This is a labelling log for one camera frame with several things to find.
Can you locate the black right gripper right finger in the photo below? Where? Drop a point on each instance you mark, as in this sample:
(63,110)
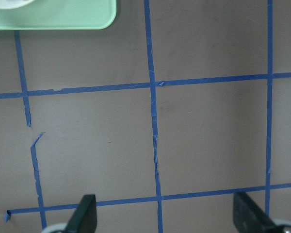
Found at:
(248,217)

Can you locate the white round plate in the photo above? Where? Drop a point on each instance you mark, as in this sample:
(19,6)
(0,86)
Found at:
(13,4)

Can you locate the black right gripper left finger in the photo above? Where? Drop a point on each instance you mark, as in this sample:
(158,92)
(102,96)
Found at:
(84,218)

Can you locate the light green plastic tray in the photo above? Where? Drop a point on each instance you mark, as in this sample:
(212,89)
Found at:
(60,15)

